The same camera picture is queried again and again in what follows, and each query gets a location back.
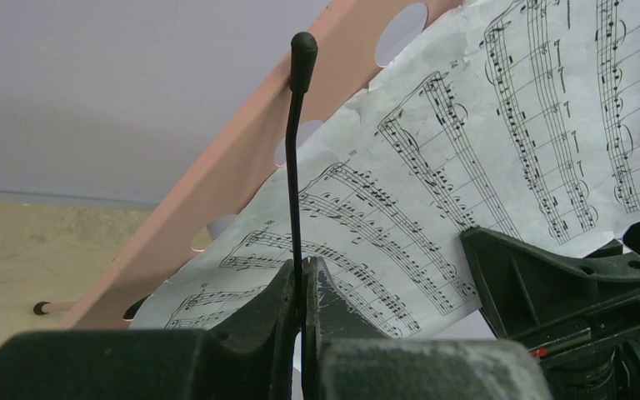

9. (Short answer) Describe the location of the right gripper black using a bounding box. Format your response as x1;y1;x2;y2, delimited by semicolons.
459;222;640;399

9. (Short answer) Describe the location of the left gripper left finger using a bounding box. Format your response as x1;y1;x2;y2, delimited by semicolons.
0;262;300;399

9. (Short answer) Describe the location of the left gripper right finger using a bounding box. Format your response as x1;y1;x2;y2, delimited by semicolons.
301;257;552;399

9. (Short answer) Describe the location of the sheet music page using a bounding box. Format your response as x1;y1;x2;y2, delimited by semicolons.
129;0;640;341

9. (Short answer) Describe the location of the pink music stand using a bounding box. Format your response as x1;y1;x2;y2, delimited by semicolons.
32;0;465;333

